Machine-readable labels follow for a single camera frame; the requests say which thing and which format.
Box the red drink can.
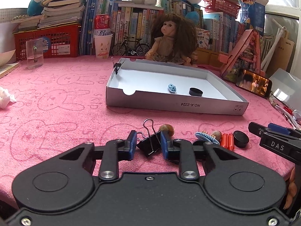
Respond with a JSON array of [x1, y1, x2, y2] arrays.
[[93, 14, 112, 36]]

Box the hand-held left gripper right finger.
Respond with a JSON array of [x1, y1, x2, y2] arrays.
[[160, 131, 240, 181]]

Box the small red plastic basket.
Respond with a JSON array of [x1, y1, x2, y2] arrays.
[[203, 0, 242, 19]]

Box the blue toothed hair clip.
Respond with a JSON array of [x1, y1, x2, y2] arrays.
[[195, 132, 220, 145]]

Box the blue carton box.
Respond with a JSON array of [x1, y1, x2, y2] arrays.
[[239, 0, 269, 33]]

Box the blue and white plush toy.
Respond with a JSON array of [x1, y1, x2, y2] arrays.
[[27, 0, 48, 17]]

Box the small black binder clip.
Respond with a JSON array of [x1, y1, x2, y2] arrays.
[[111, 56, 128, 75]]

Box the green grid cutting mat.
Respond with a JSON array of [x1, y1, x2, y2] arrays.
[[0, 8, 29, 23]]

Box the white cardboard box tray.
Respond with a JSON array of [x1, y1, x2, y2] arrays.
[[105, 57, 249, 116]]

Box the flat lying book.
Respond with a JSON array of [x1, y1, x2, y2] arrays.
[[0, 62, 21, 79]]

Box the white plastic pipes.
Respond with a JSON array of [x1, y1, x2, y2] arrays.
[[261, 18, 288, 71]]

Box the colourful printed card box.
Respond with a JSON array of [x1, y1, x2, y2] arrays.
[[196, 27, 212, 51]]

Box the white cartoon paper cup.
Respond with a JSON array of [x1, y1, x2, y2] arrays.
[[93, 34, 113, 59]]

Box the stack of worn books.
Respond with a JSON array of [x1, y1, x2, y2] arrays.
[[11, 0, 86, 32]]

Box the person's right hand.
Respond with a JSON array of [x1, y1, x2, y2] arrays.
[[283, 167, 297, 210]]

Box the large black binder clip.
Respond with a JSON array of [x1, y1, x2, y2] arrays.
[[136, 119, 163, 157]]

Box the clear plastic folder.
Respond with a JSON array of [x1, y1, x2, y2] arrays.
[[268, 68, 301, 113]]

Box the brown haired doll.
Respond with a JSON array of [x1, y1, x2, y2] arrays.
[[144, 13, 198, 68]]

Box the large red plastic basket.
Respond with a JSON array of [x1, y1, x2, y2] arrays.
[[13, 24, 82, 59]]

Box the clear glass mug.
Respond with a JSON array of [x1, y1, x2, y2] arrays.
[[26, 38, 45, 69]]

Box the crumpled white tissue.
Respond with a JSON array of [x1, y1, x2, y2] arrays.
[[0, 86, 17, 109]]

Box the wooden clipboard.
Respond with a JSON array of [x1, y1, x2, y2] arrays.
[[263, 29, 295, 76]]

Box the orange cardboard boxes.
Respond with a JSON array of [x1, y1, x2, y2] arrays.
[[195, 47, 234, 66]]

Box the black smartphone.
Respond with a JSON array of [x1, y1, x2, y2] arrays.
[[235, 68, 273, 99]]

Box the black toy bicycle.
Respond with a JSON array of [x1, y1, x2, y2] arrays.
[[112, 36, 151, 57]]

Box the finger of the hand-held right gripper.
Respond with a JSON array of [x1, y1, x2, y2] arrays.
[[267, 123, 297, 137], [249, 122, 268, 137]]

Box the white cables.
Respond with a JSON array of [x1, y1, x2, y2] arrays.
[[269, 91, 301, 130]]

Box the row of upright books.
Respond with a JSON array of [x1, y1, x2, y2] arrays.
[[79, 0, 248, 55]]

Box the pink printed stand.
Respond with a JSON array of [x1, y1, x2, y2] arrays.
[[218, 29, 265, 83]]

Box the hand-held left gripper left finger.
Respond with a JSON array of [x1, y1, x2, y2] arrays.
[[56, 130, 137, 182]]

